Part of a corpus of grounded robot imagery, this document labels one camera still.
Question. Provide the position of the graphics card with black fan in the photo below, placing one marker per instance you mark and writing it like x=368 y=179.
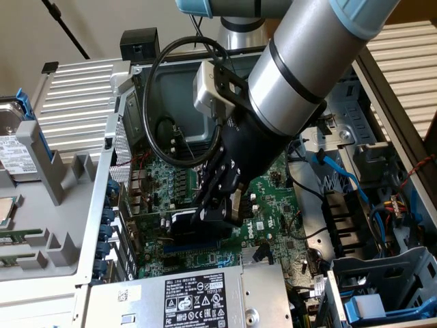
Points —
x=181 y=229

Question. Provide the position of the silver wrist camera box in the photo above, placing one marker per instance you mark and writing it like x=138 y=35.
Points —
x=205 y=89

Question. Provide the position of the CPU chip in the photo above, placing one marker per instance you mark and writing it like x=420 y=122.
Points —
x=7 y=212

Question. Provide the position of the green RAM stick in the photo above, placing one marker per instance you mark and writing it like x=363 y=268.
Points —
x=20 y=235
x=13 y=261

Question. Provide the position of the short black expansion slot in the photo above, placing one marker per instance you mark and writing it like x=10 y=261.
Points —
x=170 y=262

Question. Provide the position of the black plastic drive rails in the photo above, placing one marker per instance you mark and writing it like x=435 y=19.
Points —
x=341 y=212

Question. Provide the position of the blue plastic disk tray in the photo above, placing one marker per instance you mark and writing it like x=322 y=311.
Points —
x=362 y=307

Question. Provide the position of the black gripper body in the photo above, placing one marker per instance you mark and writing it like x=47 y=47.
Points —
x=256 y=147

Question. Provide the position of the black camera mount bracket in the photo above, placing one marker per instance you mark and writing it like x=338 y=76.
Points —
x=220 y=78

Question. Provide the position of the silver heat sink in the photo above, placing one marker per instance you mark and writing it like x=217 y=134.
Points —
x=247 y=254

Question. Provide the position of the green motherboard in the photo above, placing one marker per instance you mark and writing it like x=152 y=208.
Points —
x=273 y=191

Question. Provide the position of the open PC case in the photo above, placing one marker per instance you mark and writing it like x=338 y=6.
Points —
x=177 y=102

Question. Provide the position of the CPU socket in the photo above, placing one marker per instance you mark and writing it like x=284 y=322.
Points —
x=197 y=177

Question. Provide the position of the black tripod leg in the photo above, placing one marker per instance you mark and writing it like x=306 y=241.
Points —
x=64 y=25

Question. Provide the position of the blue slot latch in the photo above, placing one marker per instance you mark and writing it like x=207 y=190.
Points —
x=106 y=231
x=112 y=188
x=108 y=213
x=101 y=268
x=103 y=251

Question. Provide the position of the grey power supply unit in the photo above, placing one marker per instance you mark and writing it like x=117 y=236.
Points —
x=143 y=307

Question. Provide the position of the black box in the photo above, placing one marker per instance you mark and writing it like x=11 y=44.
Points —
x=140 y=41

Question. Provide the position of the hard disk in blue caddy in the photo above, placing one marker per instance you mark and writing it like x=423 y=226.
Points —
x=13 y=150

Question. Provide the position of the grey metal disk bay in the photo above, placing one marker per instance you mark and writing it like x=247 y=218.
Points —
x=375 y=273

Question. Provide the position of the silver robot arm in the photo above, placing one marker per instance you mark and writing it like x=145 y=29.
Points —
x=300 y=75

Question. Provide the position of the thin metal locking lever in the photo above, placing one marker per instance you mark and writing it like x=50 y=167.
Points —
x=185 y=144

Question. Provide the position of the grey parts rack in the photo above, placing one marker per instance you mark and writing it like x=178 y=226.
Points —
x=41 y=218

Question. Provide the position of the long blue expansion slot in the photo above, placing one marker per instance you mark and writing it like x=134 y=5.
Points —
x=205 y=246

